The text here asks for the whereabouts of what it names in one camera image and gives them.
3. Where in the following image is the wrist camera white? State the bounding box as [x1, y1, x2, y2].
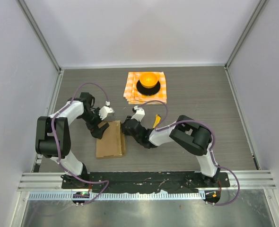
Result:
[131, 106, 145, 122]
[99, 106, 114, 121]

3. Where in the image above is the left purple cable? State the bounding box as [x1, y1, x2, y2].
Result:
[51, 82, 111, 205]

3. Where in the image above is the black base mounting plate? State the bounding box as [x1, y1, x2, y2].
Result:
[61, 171, 230, 194]

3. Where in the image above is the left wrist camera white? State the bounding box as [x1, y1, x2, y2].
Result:
[99, 106, 114, 121]

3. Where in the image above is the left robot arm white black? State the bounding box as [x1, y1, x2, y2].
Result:
[35, 92, 114, 189]

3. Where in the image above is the brown cardboard express box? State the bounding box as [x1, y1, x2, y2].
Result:
[96, 121, 126, 159]

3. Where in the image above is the yellow utility knife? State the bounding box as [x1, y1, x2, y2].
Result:
[152, 114, 161, 129]

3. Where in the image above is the purple cable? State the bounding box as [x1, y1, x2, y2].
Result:
[133, 100, 241, 206]
[51, 82, 111, 205]

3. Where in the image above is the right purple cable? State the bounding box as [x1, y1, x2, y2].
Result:
[133, 100, 241, 206]

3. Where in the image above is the orange checkered cloth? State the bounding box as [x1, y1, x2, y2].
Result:
[123, 71, 167, 104]

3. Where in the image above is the white slotted cable duct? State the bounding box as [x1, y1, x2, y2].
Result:
[28, 191, 205, 201]

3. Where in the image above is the aluminium frame rail front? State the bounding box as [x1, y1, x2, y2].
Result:
[17, 170, 276, 192]

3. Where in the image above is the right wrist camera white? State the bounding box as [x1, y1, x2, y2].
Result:
[131, 106, 145, 122]

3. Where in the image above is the black round plate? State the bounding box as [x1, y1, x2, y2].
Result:
[136, 80, 161, 96]

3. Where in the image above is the orange bowl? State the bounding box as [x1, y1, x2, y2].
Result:
[139, 72, 158, 88]

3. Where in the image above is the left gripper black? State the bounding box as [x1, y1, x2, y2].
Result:
[79, 110, 109, 141]

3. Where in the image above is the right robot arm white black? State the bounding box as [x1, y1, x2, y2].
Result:
[121, 115, 220, 187]

